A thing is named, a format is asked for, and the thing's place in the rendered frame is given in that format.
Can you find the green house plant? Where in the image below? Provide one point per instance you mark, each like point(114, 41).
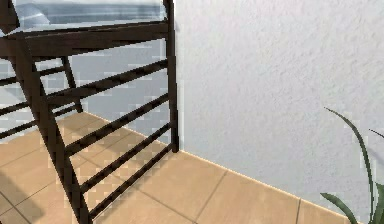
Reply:
point(366, 160)

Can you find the dark brown slatted wooden table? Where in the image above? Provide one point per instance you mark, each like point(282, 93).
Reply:
point(100, 38)

